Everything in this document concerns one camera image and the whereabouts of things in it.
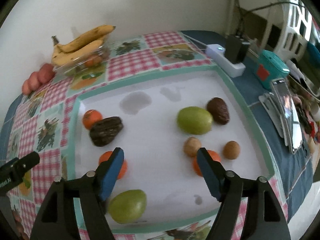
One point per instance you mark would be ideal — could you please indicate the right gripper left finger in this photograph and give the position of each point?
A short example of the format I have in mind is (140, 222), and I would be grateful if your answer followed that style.
(56, 218)

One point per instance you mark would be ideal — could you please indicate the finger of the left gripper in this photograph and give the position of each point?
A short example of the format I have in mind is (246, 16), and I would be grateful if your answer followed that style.
(17, 168)

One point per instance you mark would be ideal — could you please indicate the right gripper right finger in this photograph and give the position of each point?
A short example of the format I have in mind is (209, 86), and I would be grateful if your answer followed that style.
(264, 218)

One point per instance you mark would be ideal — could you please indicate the green apple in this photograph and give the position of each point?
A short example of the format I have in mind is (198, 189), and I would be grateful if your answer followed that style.
(127, 206)
(194, 120)

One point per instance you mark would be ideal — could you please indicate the brown kiwi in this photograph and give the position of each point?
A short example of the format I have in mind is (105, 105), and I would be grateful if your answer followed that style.
(191, 146)
(231, 150)

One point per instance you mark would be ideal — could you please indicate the orange tangerine back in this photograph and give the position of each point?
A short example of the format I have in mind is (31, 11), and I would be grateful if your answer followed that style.
(90, 117)

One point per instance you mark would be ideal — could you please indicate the dark avocado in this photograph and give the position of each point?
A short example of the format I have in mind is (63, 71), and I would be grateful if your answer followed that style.
(104, 131)
(219, 110)

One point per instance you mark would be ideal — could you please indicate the dark avocado top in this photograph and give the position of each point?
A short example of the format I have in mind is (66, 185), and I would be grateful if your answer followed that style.
(219, 110)

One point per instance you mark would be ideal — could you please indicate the pink checkered fruit tablecloth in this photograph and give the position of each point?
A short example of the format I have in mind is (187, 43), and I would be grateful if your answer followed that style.
(40, 122)

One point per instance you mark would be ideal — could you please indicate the left red apple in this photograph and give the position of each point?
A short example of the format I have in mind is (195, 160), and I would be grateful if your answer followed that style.
(26, 90)

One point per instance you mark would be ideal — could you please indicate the middle red apple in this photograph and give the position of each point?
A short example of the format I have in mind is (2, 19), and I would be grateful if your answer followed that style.
(33, 81)

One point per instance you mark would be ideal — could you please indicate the white phone stand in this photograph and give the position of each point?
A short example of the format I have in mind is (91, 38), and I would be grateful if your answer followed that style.
(267, 101)

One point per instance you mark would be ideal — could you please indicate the lower yellow banana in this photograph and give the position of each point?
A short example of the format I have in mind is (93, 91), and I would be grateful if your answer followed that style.
(60, 58)

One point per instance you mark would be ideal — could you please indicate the yellow banana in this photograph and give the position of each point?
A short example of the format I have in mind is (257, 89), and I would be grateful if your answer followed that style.
(97, 33)
(60, 58)

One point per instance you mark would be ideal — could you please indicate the clear plastic fruit container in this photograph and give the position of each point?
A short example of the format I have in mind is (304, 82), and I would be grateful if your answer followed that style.
(78, 65)

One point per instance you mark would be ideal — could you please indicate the tangerine inside container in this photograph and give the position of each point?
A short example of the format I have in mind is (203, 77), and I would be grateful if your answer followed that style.
(93, 61)

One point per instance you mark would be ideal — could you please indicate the smartphone on stand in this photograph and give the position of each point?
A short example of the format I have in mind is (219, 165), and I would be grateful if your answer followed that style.
(288, 114)

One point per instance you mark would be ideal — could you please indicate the white tray teal rim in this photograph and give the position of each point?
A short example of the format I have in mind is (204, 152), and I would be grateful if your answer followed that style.
(152, 142)

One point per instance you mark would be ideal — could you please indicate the teal plastic box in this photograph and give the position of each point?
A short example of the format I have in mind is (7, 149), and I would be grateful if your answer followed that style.
(269, 67)

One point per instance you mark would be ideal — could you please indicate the upper yellow banana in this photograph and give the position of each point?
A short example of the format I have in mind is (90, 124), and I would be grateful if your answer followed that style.
(97, 33)

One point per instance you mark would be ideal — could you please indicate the black power adapter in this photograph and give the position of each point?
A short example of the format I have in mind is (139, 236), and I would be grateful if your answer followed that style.
(236, 49)

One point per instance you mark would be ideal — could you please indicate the white power strip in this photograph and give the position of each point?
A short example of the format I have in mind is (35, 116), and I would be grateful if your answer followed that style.
(217, 53)

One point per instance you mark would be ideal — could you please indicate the white plastic chair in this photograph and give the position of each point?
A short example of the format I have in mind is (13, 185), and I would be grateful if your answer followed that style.
(295, 31)

